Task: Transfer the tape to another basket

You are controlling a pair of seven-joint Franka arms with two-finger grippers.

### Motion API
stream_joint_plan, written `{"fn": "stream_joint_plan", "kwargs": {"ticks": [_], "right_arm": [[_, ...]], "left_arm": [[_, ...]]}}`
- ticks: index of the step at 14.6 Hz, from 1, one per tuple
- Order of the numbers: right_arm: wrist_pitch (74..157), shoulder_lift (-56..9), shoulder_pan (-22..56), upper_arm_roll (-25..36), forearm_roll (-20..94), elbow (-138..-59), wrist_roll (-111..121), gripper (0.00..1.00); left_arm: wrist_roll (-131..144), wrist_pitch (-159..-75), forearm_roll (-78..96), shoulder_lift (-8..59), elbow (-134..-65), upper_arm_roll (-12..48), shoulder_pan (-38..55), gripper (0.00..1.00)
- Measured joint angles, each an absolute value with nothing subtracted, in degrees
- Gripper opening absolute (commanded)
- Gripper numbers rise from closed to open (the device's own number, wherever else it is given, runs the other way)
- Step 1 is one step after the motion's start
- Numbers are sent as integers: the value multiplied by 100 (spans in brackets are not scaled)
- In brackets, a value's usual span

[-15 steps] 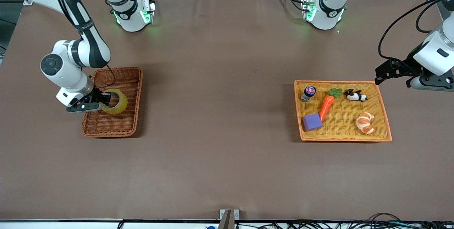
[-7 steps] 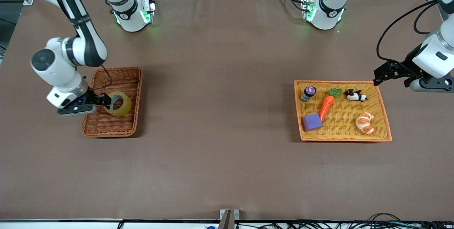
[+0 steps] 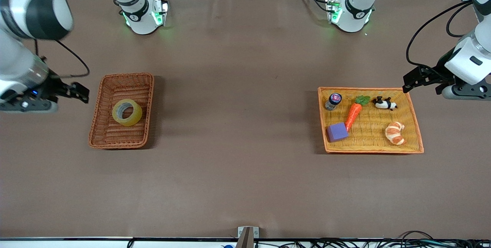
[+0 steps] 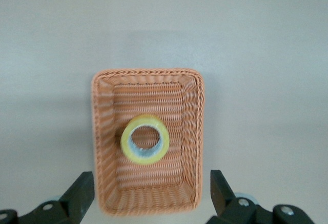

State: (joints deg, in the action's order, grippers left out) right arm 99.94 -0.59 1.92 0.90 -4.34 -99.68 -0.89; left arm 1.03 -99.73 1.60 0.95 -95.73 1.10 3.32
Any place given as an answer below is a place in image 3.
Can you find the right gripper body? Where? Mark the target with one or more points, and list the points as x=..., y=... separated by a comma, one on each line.
x=52, y=88

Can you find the clear yellowish tape roll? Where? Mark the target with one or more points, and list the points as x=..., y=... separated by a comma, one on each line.
x=132, y=119

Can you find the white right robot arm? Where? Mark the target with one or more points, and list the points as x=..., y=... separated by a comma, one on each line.
x=38, y=6

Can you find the brown wicker basket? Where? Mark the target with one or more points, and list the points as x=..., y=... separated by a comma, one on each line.
x=103, y=133

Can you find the orange wicker basket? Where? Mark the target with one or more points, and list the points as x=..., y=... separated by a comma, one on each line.
x=368, y=142

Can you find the black white toy panda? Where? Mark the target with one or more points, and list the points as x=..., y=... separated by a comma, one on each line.
x=383, y=104

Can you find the toy croissant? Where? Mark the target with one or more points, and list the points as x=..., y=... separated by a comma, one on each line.
x=395, y=133

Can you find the orange toy carrot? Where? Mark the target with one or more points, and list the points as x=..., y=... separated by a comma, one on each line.
x=353, y=113

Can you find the small jar purple lid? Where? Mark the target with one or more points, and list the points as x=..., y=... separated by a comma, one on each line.
x=333, y=102

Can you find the purple cube block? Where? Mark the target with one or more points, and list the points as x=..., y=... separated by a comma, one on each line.
x=337, y=132

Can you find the table cover sheet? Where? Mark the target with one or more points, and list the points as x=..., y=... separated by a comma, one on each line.
x=245, y=182

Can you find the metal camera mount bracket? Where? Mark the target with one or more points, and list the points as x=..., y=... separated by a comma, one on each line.
x=245, y=236

